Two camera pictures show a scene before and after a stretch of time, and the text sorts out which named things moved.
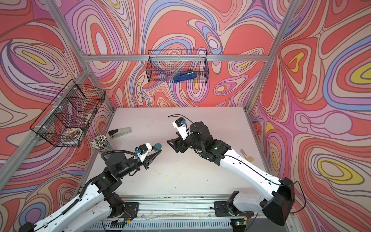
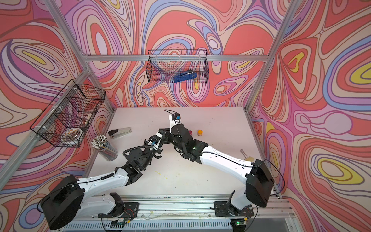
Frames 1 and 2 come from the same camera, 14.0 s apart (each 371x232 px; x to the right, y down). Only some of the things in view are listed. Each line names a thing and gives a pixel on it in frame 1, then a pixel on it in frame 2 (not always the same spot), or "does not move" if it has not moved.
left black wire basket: (68, 118) does not move
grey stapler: (114, 133) does not move
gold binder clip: (249, 158) does not move
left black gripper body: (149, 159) → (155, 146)
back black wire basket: (182, 66) does not move
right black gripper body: (189, 142) → (167, 137)
